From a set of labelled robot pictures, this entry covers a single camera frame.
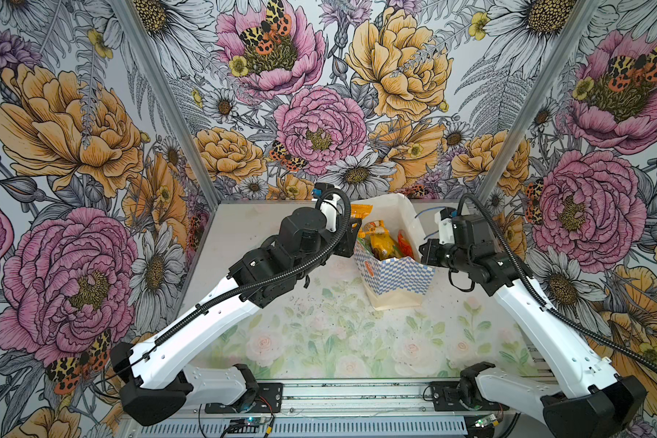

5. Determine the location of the red snack packet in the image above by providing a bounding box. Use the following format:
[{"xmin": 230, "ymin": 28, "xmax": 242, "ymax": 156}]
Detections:
[{"xmin": 397, "ymin": 230, "xmax": 414, "ymax": 258}]

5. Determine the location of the yellow snack bag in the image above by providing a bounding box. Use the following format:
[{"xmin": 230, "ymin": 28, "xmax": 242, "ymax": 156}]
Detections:
[{"xmin": 369, "ymin": 232, "xmax": 403, "ymax": 261}]

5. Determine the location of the blue checkered paper bag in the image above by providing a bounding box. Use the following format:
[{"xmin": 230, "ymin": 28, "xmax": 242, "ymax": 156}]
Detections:
[{"xmin": 353, "ymin": 193, "xmax": 435, "ymax": 310}]

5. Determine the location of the small orange candy packet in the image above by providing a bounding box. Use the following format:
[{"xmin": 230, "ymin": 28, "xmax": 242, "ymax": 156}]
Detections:
[{"xmin": 350, "ymin": 204, "xmax": 373, "ymax": 220}]

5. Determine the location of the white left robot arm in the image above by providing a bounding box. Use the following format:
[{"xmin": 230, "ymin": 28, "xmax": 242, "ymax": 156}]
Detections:
[{"xmin": 111, "ymin": 184, "xmax": 361, "ymax": 426}]

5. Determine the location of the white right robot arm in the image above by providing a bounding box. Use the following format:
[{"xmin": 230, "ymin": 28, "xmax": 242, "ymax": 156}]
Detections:
[{"xmin": 419, "ymin": 207, "xmax": 647, "ymax": 437}]

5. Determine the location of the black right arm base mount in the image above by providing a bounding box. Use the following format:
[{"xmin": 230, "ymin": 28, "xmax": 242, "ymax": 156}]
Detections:
[{"xmin": 422, "ymin": 361, "xmax": 503, "ymax": 412}]

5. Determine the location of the black corrugated right cable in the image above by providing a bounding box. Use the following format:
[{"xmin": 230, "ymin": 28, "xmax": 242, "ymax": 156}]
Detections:
[{"xmin": 456, "ymin": 192, "xmax": 657, "ymax": 392}]

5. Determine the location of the black corrugated cable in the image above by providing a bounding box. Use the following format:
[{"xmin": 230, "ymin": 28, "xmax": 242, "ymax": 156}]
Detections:
[
  {"xmin": 456, "ymin": 192, "xmax": 657, "ymax": 392},
  {"xmin": 92, "ymin": 187, "xmax": 352, "ymax": 379}
]

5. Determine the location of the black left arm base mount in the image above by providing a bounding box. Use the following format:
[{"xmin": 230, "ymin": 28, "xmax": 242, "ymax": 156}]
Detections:
[{"xmin": 204, "ymin": 383, "xmax": 284, "ymax": 414}]

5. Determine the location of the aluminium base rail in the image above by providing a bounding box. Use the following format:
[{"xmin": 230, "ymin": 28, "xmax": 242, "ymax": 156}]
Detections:
[{"xmin": 125, "ymin": 376, "xmax": 532, "ymax": 420}]

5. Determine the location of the white slotted cable duct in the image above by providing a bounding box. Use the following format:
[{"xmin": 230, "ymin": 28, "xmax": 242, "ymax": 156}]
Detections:
[{"xmin": 129, "ymin": 416, "xmax": 467, "ymax": 437}]

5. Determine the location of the black corrugated left cable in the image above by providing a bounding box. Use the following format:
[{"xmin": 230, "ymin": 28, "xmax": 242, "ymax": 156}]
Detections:
[{"xmin": 92, "ymin": 187, "xmax": 352, "ymax": 379}]

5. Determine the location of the aluminium corner post right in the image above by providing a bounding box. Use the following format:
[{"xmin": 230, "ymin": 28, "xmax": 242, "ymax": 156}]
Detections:
[{"xmin": 476, "ymin": 0, "xmax": 600, "ymax": 200}]

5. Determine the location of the aluminium corner post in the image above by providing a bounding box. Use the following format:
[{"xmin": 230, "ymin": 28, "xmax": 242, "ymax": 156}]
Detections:
[
  {"xmin": 476, "ymin": 0, "xmax": 600, "ymax": 200},
  {"xmin": 112, "ymin": 1, "xmax": 221, "ymax": 213}
]

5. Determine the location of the aluminium corner post left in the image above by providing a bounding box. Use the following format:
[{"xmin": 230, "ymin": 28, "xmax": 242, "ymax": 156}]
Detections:
[{"xmin": 112, "ymin": 1, "xmax": 221, "ymax": 213}]

